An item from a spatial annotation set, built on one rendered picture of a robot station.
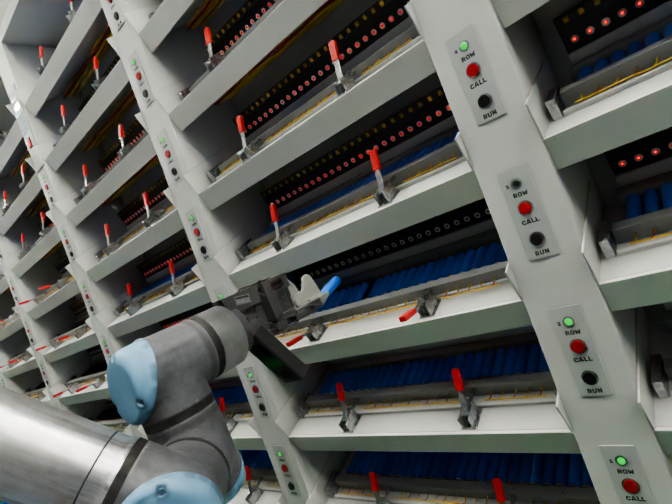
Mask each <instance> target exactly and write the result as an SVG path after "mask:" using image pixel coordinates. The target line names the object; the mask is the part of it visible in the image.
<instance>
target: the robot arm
mask: <svg viewBox="0 0 672 504"><path fill-rule="evenodd" d="M277 288H279V289H277ZM275 289H277V290H275ZM239 290H240V291H239ZM239 290H238V292H236V293H235V294H233V295H230V296H228V297H226V298H223V299H220V300H218V301H216V302H213V303H212V306H213V307H212V308H210V309H208V310H206V311H203V312H201V313H199V314H197V315H194V316H192V317H190V318H189V319H186V320H184V321H181V322H179V323H177V324H175V325H172V326H170V327H168V328H166V329H163V330H161V331H159V332H157V333H154V334H152V335H150V336H148V337H145V338H139V339H137V340H135V341H134V342H133V343H132V344H130V345H128V346H126V347H124V348H122V349H120V350H118V351H117V352H115V353H114V354H113V355H112V357H111V358H110V360H109V362H108V366H107V385H108V390H109V394H110V397H111V399H112V402H113V404H114V405H116V408H117V412H118V413H119V415H120V416H121V417H122V418H123V419H124V420H125V421H126V422H127V423H129V424H132V425H142V427H143V429H144V431H145V434H146V436H147V439H148V440H147V439H144V438H142V437H140V436H130V435H127V434H125V433H122V432H120V431H117V430H114V429H112V428H109V427H107V426H104V425H101V424H99V423H96V422H94V421H91V420H89V419H86V418H83V417H81V416H78V415H76V414H73V413H70V412H68V411H65V410H63V409H60V408H58V407H55V406H52V405H50V404H47V403H45V402H42V401H39V400H37V399H34V398H32V397H29V396H27V395H24V394H21V393H19V392H16V391H14V390H11V389H8V388H6V387H3V386H1V385H0V500H1V501H4V502H7V503H9V504H227V503H228V502H230V501H231V500H232V499H233V498H234V497H235V496H236V495H237V493H238V492H239V491H240V488H241V487H242V486H243V484H244V482H245V478H246V471H245V467H244V462H243V458H242V455H241V453H240V452H239V451H238V450H237V448H236V446H235V443H234V441H233V439H232V437H231V434H230V432H229V430H228V427H227V425H226V423H225V421H224V418H223V416H222V414H221V411H220V409H219V407H218V405H217V402H216V400H215V398H214V396H213V393H212V390H211V388H210V386H209V384H208V383H209V382H210V381H212V380H214V379H215V378H217V377H219V376H220V375H222V374H223V373H225V372H227V371H228V370H230V369H232V368H233V367H235V366H237V365H239V364H240V363H242V362H243V361H244V360H245V359H246V357H247V354H248V351H250V352H251V353H252V354H253V355H254V356H255V357H256V358H258V359H259V360H260V361H261V362H262V363H263V364H264V365H266V366H267V367H268V368H269V369H270V370H271V371H272V372H274V373H275V374H276V375H277V376H278V377H279V378H280V379H282V380H283V381H284V382H285V383H289V382H294V381H299V380H303V379H304V378H305V376H306V374H307V371H308V366H306V365H305V364H304V363H303V362H302V361H301V360H300V359H299V358H298V357H297V356H296V355H294V354H293V353H292V352H291V351H290V350H289V349H288V348H287V347H286V346H285V345H284V344H282V343H281V342H280V341H279V340H278V339H277V338H276V337H275V335H276V334H277V332H280V331H283V330H285V329H287V328H289V327H291V326H293V325H295V324H297V323H298V322H299V320H300V319H302V318H304V317H306V316H308V315H310V314H312V313H313V312H315V311H317V310H318V309H319V308H321V307H322V306H323V305H324V304H325V302H326V300H327V298H328V296H329V292H328V291H326V292H324V293H322V292H321V291H320V290H319V288H318V287H317V285H316V283H315V282H314V280H313V279H312V277H311V276H310V275H307V274H305V275H303V276H302V278H301V291H300V292H299V290H298V289H297V288H296V286H295V285H294V283H293V282H291V281H288V279H287V276H286V274H285V273H282V274H280V275H278V276H275V277H273V278H270V277H269V278H266V279H264V280H259V281H257V283H254V284H252V285H248V286H245V287H242V288H240V289H239ZM273 290H275V291H273Z"/></svg>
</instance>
